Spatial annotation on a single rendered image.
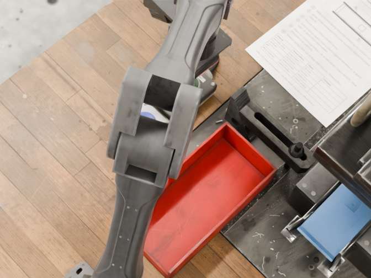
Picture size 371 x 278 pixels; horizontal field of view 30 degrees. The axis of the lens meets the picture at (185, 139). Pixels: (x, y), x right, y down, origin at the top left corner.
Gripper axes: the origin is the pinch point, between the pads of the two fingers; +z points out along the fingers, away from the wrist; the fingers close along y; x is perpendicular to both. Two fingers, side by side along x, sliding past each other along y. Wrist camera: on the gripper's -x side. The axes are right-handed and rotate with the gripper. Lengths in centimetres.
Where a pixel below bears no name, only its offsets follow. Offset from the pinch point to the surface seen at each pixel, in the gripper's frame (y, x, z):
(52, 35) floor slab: -16, -74, 98
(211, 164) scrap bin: 6.8, 12.8, 7.1
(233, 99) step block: -1.2, 8.6, -1.2
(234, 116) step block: -1.2, 9.8, 3.9
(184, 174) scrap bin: 11.6, 11.0, 7.1
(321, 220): 3.4, 32.8, -1.3
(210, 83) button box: -2.9, 2.1, 4.6
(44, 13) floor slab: -20, -82, 98
